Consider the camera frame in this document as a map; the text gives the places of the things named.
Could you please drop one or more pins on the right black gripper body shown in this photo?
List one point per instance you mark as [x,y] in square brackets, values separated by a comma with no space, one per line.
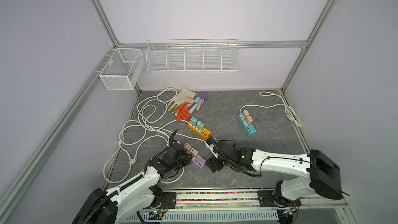
[217,163]

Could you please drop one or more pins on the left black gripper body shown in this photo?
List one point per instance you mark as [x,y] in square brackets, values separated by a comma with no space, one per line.
[183,161]

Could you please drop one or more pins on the pink plug adapter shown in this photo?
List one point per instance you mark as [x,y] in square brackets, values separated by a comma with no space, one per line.
[194,152]
[187,146]

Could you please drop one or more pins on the pink plug adapter front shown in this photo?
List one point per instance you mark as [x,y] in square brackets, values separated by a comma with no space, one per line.
[194,152]

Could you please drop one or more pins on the purple power strip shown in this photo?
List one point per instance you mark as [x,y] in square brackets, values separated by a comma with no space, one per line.
[199,161]

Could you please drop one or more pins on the green plug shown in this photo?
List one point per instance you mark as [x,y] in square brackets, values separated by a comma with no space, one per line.
[200,125]

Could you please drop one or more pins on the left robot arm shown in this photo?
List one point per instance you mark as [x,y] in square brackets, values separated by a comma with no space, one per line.
[114,205]

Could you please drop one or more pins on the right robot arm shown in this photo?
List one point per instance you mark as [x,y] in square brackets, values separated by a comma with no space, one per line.
[314,173]

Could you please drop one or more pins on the pink plug on teal front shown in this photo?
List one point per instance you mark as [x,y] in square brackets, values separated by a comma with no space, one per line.
[249,120]

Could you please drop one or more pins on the pink plug on teal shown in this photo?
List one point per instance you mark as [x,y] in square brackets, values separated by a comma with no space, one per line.
[249,120]
[245,114]

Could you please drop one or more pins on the pink plug on teal rear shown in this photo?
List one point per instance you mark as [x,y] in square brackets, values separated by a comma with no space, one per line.
[245,114]

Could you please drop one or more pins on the orange power strip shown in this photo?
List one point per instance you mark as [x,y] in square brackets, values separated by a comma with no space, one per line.
[204,133]

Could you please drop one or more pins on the teal power strip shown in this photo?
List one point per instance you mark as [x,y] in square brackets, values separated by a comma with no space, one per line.
[249,128]

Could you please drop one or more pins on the beige and red glove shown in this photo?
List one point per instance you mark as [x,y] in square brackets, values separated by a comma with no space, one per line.
[180,103]

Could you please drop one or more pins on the pastel silicone utensils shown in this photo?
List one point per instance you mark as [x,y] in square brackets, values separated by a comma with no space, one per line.
[198,102]

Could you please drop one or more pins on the white mesh box basket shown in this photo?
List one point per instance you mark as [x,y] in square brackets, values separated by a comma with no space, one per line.
[123,69]

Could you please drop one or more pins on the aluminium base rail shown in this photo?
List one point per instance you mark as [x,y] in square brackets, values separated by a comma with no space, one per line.
[228,206]

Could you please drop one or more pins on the white wire shelf basket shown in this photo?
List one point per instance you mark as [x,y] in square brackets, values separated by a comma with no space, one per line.
[193,56]

